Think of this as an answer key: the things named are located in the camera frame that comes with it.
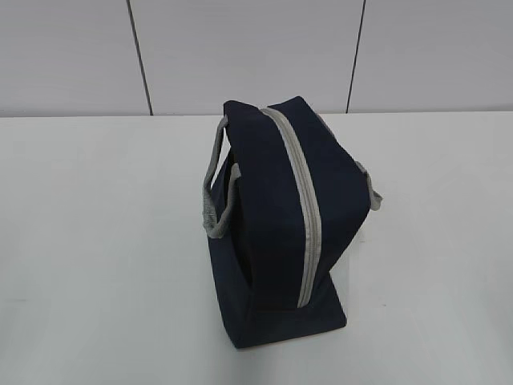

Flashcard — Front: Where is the navy insulated lunch bag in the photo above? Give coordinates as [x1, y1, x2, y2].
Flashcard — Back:
[202, 96, 382, 349]

